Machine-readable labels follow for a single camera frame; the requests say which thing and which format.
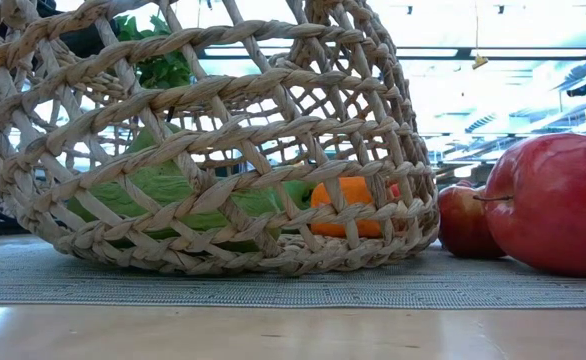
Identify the woven wicker basket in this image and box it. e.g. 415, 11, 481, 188
0, 0, 440, 278

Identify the orange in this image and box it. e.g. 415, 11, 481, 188
309, 175, 390, 239

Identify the large red apple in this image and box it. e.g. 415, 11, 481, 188
474, 132, 586, 279

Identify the green potted plant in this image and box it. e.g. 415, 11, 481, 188
115, 14, 194, 91

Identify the light green leafy vegetable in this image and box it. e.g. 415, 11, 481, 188
66, 123, 317, 253

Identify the grey woven placemat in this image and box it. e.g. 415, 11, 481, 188
0, 237, 586, 310

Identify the black overhead bar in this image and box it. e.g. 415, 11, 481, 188
197, 45, 586, 60

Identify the small red apple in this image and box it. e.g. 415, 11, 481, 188
436, 180, 508, 261

